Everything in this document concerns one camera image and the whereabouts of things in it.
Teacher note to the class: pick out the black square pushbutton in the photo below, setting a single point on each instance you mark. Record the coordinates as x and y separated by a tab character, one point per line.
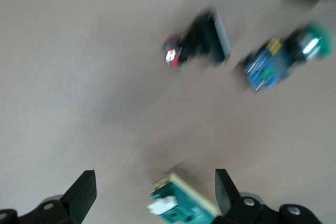
204	40

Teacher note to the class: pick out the green load switch cream base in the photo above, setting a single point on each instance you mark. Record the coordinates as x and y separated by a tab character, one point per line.
183	208

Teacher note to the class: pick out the brown paper table cover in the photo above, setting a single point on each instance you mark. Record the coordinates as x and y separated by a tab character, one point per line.
78	77

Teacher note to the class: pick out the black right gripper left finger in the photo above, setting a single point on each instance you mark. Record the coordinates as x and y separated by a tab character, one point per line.
76	197

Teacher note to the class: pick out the green mushroom pushbutton switch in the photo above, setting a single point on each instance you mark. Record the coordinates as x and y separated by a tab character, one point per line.
267	69

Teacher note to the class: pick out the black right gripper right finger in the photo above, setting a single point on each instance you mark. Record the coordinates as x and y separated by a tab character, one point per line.
228	200

